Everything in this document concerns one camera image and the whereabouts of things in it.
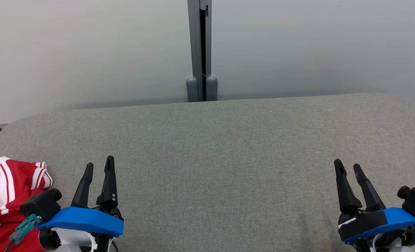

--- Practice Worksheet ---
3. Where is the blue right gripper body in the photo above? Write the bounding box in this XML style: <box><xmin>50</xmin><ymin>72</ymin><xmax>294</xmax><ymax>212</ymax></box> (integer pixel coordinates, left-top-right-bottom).
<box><xmin>338</xmin><ymin>207</ymin><xmax>415</xmax><ymax>252</ymax></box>

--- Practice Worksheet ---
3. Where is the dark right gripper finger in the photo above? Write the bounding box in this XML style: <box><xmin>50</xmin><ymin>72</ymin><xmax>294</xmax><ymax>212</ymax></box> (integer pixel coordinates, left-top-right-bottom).
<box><xmin>353</xmin><ymin>163</ymin><xmax>386</xmax><ymax>212</ymax></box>
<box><xmin>334</xmin><ymin>159</ymin><xmax>362</xmax><ymax>213</ymax></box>

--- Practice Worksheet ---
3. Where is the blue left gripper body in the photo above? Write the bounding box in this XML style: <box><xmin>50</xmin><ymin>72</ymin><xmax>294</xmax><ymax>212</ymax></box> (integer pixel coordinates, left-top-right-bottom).
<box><xmin>36</xmin><ymin>206</ymin><xmax>124</xmax><ymax>252</ymax></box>

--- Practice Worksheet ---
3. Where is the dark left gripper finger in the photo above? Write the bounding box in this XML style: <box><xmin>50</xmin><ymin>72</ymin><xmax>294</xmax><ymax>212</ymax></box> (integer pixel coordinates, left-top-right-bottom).
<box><xmin>96</xmin><ymin>156</ymin><xmax>119</xmax><ymax>211</ymax></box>
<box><xmin>71</xmin><ymin>163</ymin><xmax>94</xmax><ymax>209</ymax></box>

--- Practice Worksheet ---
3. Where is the red white basketball jersey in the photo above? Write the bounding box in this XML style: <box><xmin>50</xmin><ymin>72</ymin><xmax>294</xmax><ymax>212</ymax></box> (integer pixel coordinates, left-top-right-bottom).
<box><xmin>0</xmin><ymin>156</ymin><xmax>53</xmax><ymax>230</ymax></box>

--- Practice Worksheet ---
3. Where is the grey fabric sofa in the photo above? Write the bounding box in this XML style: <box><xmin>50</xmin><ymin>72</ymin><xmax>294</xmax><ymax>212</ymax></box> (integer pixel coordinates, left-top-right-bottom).
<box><xmin>0</xmin><ymin>93</ymin><xmax>415</xmax><ymax>252</ymax></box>

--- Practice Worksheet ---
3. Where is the teal left camera connector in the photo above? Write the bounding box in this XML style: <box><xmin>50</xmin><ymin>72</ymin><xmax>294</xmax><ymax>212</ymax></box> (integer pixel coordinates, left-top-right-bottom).
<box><xmin>9</xmin><ymin>214</ymin><xmax>42</xmax><ymax>244</ymax></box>

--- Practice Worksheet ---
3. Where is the grey cylindrical post foot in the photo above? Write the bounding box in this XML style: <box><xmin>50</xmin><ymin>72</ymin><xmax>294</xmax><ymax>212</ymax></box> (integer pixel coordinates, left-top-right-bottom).
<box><xmin>206</xmin><ymin>76</ymin><xmax>218</xmax><ymax>102</ymax></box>
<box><xmin>186</xmin><ymin>77</ymin><xmax>198</xmax><ymax>103</ymax></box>

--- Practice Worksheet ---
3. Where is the grey partition frame post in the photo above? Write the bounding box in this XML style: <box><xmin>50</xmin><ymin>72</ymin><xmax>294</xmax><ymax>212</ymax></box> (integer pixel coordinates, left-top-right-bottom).
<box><xmin>187</xmin><ymin>0</ymin><xmax>212</xmax><ymax>102</ymax></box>

